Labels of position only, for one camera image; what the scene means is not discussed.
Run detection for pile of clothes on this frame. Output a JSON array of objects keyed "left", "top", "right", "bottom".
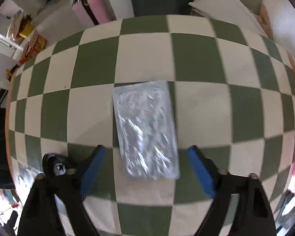
[{"left": 6, "top": 10, "right": 27, "bottom": 41}]

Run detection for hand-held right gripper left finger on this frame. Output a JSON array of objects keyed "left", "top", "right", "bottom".
[{"left": 17, "top": 145, "right": 108, "bottom": 236}]

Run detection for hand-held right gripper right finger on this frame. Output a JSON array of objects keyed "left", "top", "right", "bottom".
[{"left": 188, "top": 145, "right": 277, "bottom": 236}]

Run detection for yellow bin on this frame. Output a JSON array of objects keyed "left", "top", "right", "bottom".
[{"left": 19, "top": 23, "right": 36, "bottom": 38}]

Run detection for red gift boxes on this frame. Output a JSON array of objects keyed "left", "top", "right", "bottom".
[{"left": 19, "top": 30, "right": 48, "bottom": 65}]

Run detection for black ashtray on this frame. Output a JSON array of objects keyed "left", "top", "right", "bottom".
[{"left": 42, "top": 153, "right": 75, "bottom": 175}]

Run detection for green white checkered tablecloth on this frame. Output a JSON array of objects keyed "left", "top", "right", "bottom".
[{"left": 5, "top": 15, "right": 295, "bottom": 236}]

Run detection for silver blister pack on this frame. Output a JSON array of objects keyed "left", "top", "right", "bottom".
[{"left": 112, "top": 80, "right": 180, "bottom": 181}]

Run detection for pink suitcase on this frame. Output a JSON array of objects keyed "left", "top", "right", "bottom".
[{"left": 72, "top": 0, "right": 117, "bottom": 28}]

